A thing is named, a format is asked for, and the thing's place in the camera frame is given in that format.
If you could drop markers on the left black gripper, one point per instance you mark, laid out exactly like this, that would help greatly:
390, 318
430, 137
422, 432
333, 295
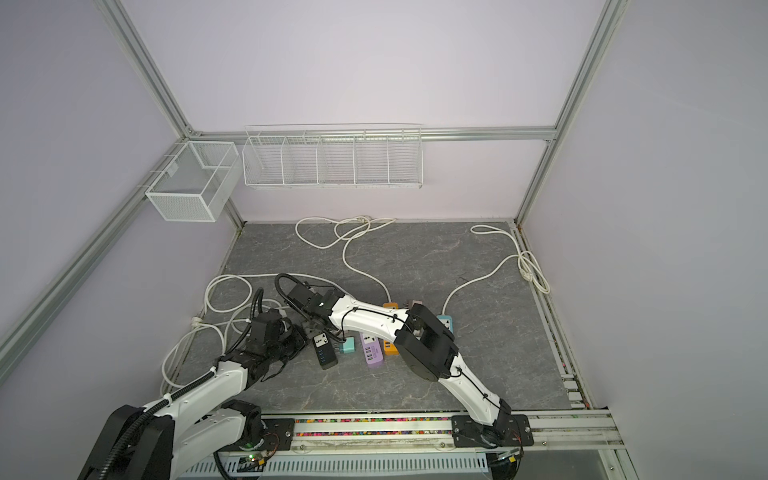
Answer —
299, 340

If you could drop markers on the black power strip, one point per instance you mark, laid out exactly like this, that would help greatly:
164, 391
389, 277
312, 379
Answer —
323, 348

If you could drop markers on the purple power strip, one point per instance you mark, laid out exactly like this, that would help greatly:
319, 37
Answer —
372, 350

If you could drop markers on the orange power strip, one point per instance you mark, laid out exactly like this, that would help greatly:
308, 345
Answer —
388, 348

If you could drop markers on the teal power strip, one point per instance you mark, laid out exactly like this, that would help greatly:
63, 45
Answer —
447, 322

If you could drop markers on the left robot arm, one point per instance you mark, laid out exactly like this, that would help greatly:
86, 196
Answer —
164, 438

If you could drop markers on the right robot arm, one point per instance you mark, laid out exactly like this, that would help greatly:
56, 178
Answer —
426, 346

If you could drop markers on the white mesh box basket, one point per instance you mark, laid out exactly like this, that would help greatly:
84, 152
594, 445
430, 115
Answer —
197, 182

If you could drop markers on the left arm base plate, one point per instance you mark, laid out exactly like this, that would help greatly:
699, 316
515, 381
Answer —
275, 434

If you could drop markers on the white wire wall basket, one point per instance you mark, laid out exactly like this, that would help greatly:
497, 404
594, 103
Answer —
378, 155

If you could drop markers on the white vented cable duct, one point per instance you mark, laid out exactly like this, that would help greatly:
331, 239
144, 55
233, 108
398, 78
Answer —
376, 466

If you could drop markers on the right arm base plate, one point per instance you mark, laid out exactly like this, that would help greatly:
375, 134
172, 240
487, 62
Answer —
512, 431

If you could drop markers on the aluminium front rail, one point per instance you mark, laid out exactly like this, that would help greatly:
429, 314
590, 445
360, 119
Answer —
350, 434

